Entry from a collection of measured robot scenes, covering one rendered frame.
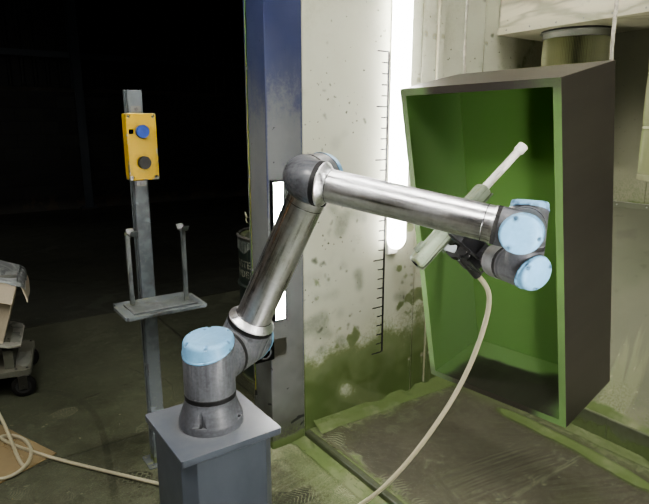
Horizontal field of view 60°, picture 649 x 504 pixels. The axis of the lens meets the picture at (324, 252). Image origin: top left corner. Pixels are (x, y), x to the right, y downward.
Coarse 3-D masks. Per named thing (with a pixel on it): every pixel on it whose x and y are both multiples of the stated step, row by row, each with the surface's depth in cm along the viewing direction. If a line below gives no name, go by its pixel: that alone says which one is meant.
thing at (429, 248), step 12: (516, 156) 166; (504, 168) 166; (492, 180) 165; (480, 192) 163; (432, 240) 162; (444, 240) 162; (420, 252) 162; (432, 252) 162; (444, 252) 164; (420, 264) 162; (468, 264) 168; (480, 276) 170
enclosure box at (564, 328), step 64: (576, 64) 182; (448, 128) 223; (512, 128) 212; (576, 128) 167; (448, 192) 229; (512, 192) 221; (576, 192) 174; (448, 256) 236; (576, 256) 181; (448, 320) 244; (512, 320) 243; (576, 320) 189; (512, 384) 225; (576, 384) 197
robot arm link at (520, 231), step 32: (320, 160) 140; (288, 192) 147; (320, 192) 138; (352, 192) 134; (384, 192) 132; (416, 192) 130; (416, 224) 132; (448, 224) 127; (480, 224) 123; (512, 224) 120; (544, 224) 125
